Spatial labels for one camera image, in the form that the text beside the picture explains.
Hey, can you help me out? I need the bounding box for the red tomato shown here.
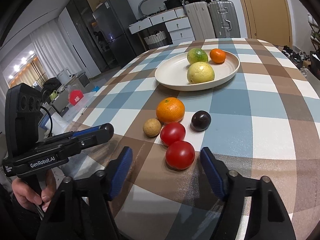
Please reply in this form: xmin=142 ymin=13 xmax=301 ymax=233
xmin=160 ymin=122 xmax=186 ymax=146
xmin=165 ymin=140 xmax=195 ymax=170

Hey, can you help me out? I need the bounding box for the dark purple plum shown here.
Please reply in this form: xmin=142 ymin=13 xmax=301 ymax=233
xmin=191 ymin=111 xmax=212 ymax=132

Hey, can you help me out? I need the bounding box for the large orange tangerine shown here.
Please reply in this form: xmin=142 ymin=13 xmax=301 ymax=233
xmin=156 ymin=97 xmax=185 ymax=124

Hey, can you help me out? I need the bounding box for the yellow-green guava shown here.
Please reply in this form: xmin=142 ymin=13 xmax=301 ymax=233
xmin=187 ymin=62 xmax=215 ymax=84

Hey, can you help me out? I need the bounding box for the small orange tangerine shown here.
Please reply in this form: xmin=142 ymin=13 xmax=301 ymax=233
xmin=209 ymin=48 xmax=226 ymax=64

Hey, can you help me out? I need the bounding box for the green-yellow guava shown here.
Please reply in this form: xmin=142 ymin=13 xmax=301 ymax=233
xmin=187 ymin=48 xmax=209 ymax=64

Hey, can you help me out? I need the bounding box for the person's left hand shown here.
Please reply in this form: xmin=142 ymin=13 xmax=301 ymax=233
xmin=12 ymin=170 xmax=56 ymax=212

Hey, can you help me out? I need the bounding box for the red gift box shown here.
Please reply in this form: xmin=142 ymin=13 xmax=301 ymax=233
xmin=68 ymin=89 xmax=84 ymax=106

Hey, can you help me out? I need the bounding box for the white electric kettle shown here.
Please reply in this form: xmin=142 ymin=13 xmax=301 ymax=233
xmin=57 ymin=69 xmax=72 ymax=85

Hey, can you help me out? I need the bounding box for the checkered tablecloth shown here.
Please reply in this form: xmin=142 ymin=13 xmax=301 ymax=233
xmin=62 ymin=38 xmax=319 ymax=239

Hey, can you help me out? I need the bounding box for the white curtain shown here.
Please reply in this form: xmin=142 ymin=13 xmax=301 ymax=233
xmin=29 ymin=19 xmax=82 ymax=77

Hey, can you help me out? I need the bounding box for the cream round plate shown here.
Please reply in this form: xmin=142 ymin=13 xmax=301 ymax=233
xmin=155 ymin=52 xmax=240 ymax=92

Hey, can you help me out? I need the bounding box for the woven laundry basket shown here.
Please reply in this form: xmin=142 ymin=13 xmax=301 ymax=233
xmin=144 ymin=31 xmax=169 ymax=49

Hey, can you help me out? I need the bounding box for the dark grey refrigerator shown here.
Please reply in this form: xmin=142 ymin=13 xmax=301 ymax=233
xmin=93 ymin=0 xmax=145 ymax=67

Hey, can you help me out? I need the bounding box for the black glass cabinet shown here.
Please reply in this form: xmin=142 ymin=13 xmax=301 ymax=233
xmin=66 ymin=0 xmax=118 ymax=73

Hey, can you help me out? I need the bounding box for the white drawer desk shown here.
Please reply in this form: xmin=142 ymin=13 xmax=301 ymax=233
xmin=129 ymin=7 xmax=195 ymax=44

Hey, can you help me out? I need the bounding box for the oval mirror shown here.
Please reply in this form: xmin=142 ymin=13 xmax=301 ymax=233
xmin=138 ymin=0 xmax=167 ymax=16

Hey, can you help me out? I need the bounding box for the silver suitcase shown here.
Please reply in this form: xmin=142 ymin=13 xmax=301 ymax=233
xmin=208 ymin=1 xmax=241 ymax=38

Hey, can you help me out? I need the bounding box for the beige suitcase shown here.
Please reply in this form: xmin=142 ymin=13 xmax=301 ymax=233
xmin=184 ymin=2 xmax=216 ymax=40

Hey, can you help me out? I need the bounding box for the wooden door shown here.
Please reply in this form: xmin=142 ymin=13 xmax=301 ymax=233
xmin=240 ymin=0 xmax=292 ymax=46

